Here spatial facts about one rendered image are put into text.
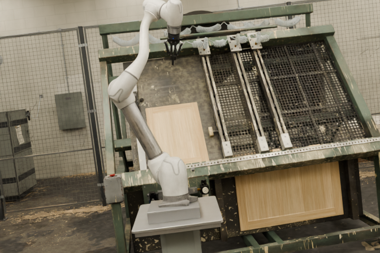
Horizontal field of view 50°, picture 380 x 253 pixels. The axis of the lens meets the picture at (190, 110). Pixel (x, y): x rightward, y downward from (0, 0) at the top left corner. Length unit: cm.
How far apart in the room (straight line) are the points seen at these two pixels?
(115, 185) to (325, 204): 181
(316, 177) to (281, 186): 31
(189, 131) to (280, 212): 103
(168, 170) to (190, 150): 83
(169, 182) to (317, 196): 163
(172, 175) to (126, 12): 618
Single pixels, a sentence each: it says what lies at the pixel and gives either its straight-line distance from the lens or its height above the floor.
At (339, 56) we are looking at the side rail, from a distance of 398.
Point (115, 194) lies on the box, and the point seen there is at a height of 82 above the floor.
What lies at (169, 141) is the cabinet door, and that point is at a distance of 323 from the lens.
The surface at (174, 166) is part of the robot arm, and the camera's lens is 239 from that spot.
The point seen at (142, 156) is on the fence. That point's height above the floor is 100.
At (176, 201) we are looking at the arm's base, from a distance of 241.
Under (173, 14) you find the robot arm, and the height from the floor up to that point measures 193.
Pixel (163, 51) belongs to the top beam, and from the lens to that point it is 367.
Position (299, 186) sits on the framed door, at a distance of 357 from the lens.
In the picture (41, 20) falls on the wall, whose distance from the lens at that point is 863.
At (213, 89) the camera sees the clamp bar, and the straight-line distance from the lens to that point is 347.
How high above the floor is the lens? 149
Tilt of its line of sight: 3 degrees down
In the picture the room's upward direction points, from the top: 7 degrees counter-clockwise
